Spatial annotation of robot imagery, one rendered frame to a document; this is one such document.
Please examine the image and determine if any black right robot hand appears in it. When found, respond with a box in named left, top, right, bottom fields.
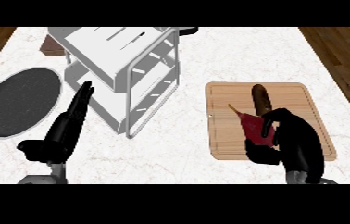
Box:
left=243, top=107, right=326, bottom=184

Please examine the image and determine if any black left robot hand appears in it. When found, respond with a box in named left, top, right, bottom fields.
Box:
left=16, top=81, right=96, bottom=166

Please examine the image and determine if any dark red pear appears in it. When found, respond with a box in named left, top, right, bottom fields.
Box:
left=227, top=103, right=279, bottom=148

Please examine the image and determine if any wooden cutting board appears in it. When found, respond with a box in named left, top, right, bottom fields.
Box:
left=203, top=81, right=338, bottom=161

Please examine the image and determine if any dark grey oval placemat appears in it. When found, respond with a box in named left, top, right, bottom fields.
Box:
left=0, top=67, right=63, bottom=140

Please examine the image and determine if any brown sausage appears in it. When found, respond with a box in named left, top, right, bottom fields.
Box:
left=249, top=83, right=273, bottom=117

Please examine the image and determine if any brown wooden block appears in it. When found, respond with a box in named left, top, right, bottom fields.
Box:
left=38, top=35, right=68, bottom=57

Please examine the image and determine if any black object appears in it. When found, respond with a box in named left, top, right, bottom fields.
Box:
left=177, top=27, right=199, bottom=37

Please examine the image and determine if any white tiered wire basket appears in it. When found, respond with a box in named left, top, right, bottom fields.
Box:
left=45, top=27, right=181, bottom=140

